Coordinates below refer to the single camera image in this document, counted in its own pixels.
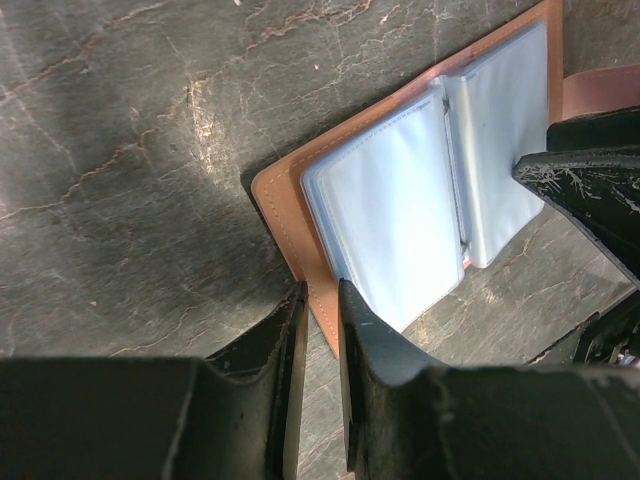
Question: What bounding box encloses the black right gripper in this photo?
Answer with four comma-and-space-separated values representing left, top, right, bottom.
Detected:
512, 149, 639, 368

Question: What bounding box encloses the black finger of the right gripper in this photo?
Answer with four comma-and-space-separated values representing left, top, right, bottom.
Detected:
547, 106, 640, 152

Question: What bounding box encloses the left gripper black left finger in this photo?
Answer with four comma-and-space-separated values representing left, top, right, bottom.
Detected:
1, 282, 308, 479

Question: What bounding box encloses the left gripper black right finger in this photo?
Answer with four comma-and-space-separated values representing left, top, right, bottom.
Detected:
339, 280, 639, 479

